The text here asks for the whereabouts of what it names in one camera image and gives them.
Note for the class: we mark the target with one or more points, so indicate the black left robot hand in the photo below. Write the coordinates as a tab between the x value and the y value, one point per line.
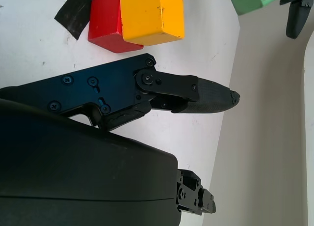
296	19

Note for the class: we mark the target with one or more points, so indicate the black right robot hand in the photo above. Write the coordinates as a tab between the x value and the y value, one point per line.
73	174

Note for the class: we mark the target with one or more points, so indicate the green wooden block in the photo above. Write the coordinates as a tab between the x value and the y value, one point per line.
247	0

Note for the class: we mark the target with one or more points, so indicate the yellow wooden block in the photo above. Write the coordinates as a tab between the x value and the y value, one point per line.
147	17

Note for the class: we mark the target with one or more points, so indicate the red wooden block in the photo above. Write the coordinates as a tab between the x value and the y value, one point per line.
103	19

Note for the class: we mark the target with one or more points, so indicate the black tape strip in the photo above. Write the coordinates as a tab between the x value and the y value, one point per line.
73	12

